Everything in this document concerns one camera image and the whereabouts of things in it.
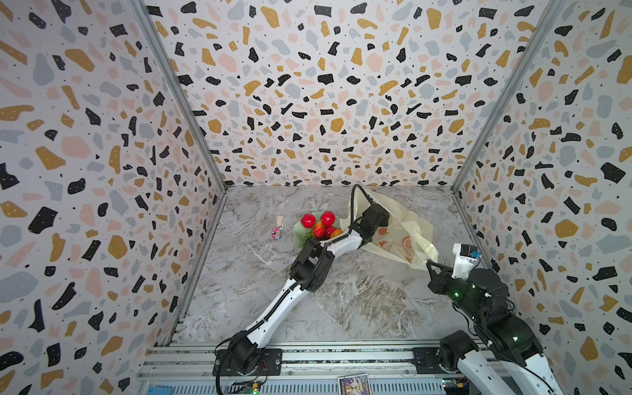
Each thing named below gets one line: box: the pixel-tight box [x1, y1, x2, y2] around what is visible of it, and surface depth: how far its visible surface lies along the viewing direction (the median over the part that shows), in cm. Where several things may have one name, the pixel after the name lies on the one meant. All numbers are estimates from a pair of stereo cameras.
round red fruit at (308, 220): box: [300, 213, 317, 229], surface depth 102 cm
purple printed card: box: [337, 373, 372, 395], surface depth 70 cm
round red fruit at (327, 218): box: [320, 210, 336, 227], surface depth 101 cm
